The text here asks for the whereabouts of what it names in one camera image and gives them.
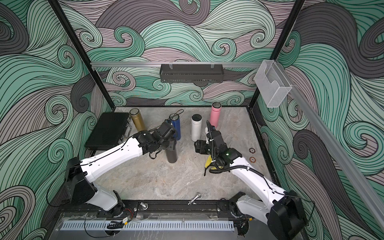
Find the yellow cleaning cloth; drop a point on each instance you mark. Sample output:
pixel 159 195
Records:
pixel 211 166

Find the black wall shelf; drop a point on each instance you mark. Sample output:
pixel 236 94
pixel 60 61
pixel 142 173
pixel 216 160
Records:
pixel 191 73

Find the gold thermos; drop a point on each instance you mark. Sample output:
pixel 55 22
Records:
pixel 137 119

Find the white thermos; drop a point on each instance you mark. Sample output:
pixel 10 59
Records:
pixel 196 127

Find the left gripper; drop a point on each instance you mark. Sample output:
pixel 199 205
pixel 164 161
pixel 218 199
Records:
pixel 174 145

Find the clear plastic wall holder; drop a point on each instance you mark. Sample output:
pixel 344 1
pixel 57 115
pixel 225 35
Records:
pixel 273 83

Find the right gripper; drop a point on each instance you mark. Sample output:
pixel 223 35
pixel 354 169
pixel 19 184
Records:
pixel 201 144

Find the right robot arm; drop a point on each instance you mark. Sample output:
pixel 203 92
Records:
pixel 234 162

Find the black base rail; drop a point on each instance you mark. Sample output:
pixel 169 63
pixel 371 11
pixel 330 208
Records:
pixel 180 207

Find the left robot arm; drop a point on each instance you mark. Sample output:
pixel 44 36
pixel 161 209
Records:
pixel 81 175

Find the black case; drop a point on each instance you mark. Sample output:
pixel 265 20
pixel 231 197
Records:
pixel 108 131

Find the black thermos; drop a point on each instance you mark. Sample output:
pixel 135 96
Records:
pixel 171 152

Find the pink thermos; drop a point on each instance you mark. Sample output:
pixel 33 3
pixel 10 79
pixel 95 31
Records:
pixel 215 114

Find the white slotted cable duct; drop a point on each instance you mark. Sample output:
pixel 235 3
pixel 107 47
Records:
pixel 155 225

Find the blue thermos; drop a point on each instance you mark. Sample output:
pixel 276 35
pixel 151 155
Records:
pixel 175 119

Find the silver bolt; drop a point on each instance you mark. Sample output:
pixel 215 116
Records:
pixel 193 200

